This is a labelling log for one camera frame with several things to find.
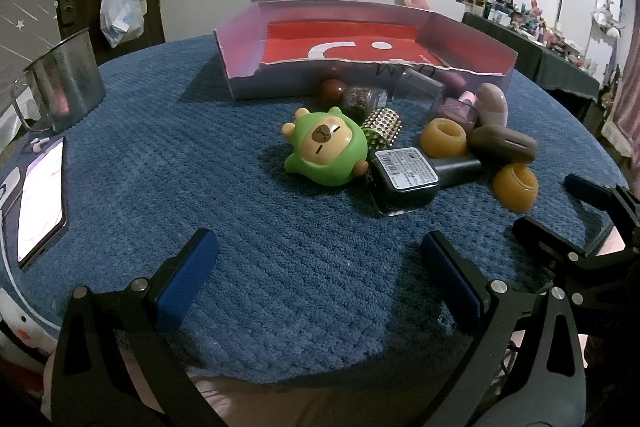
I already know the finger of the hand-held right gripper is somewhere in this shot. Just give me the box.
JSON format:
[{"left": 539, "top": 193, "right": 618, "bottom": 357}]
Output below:
[
  {"left": 564, "top": 173, "right": 640, "bottom": 228},
  {"left": 512, "top": 216, "right": 640, "bottom": 308}
]

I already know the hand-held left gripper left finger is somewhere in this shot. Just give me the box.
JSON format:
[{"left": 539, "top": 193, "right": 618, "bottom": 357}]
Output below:
[{"left": 50, "top": 228, "right": 236, "bottom": 427}]

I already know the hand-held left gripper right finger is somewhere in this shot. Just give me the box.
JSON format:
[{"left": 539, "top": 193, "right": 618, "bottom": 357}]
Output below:
[{"left": 420, "top": 231, "right": 588, "bottom": 427}]

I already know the amber translucent ring cup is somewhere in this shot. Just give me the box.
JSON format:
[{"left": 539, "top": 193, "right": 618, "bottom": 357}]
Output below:
[
  {"left": 419, "top": 117, "right": 470, "bottom": 158},
  {"left": 492, "top": 162, "right": 540, "bottom": 214}
]

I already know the brown eyeshadow case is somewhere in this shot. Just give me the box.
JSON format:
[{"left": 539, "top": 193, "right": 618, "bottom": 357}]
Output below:
[{"left": 467, "top": 124, "right": 539, "bottom": 165}]

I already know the black tube with label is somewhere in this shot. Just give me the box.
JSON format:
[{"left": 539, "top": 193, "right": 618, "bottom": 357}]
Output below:
[{"left": 430, "top": 156, "right": 483, "bottom": 188}]

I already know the black bottle with label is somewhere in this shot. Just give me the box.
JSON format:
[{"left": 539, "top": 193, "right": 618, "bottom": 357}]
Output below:
[{"left": 369, "top": 146, "right": 441, "bottom": 215}]

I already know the mauve rounded compact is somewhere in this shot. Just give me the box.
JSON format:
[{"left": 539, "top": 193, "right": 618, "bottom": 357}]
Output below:
[{"left": 475, "top": 83, "right": 510, "bottom": 128}]

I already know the purple nail polish bottle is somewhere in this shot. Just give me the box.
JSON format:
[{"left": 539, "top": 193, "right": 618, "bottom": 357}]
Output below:
[{"left": 437, "top": 91, "right": 483, "bottom": 132}]

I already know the gold studded cylinder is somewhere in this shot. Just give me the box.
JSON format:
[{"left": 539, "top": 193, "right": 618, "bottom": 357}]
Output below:
[{"left": 360, "top": 107, "right": 404, "bottom": 152}]

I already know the green capybara toy figure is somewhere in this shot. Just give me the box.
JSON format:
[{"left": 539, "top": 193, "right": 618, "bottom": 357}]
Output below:
[{"left": 281, "top": 106, "right": 372, "bottom": 186}]

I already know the clear plastic cup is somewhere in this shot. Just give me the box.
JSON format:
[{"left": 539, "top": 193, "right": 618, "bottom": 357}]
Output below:
[{"left": 392, "top": 68, "right": 446, "bottom": 118}]

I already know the small glitter jar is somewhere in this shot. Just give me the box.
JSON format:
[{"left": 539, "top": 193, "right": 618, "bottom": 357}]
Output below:
[{"left": 341, "top": 86, "right": 388, "bottom": 124}]

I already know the reddish brown ball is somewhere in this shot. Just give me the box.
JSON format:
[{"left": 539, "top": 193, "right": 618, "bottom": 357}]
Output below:
[{"left": 320, "top": 78, "right": 347, "bottom": 104}]

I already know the pink cardboard box red base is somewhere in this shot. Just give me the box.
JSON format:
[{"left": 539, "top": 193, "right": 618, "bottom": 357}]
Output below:
[{"left": 214, "top": 0, "right": 518, "bottom": 102}]

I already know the blue fleece table cover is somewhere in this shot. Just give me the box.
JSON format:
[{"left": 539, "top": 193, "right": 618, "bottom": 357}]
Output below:
[{"left": 0, "top": 34, "right": 631, "bottom": 380}]

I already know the pink curtain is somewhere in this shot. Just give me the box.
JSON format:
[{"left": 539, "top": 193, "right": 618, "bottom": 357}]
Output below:
[{"left": 600, "top": 57, "right": 640, "bottom": 158}]

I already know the dark green table cloth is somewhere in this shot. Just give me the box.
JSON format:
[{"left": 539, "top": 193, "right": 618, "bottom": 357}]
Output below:
[{"left": 462, "top": 12, "right": 601, "bottom": 104}]

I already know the person's pink clothing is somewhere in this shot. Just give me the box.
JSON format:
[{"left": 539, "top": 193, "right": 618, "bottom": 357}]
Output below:
[{"left": 42, "top": 337, "right": 506, "bottom": 427}]

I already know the smartphone with lit screen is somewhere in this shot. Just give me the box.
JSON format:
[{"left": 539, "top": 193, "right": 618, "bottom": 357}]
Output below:
[{"left": 17, "top": 137, "right": 68, "bottom": 272}]

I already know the white plush toy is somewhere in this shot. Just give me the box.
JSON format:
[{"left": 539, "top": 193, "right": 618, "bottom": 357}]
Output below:
[{"left": 0, "top": 292, "right": 58, "bottom": 360}]

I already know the row of cosmetic bottles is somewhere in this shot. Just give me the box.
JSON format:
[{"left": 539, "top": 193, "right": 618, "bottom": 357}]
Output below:
[{"left": 460, "top": 0, "right": 601, "bottom": 75}]

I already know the clear plastic bag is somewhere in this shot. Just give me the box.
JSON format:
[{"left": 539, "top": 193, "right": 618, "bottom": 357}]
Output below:
[{"left": 100, "top": 0, "right": 146, "bottom": 48}]

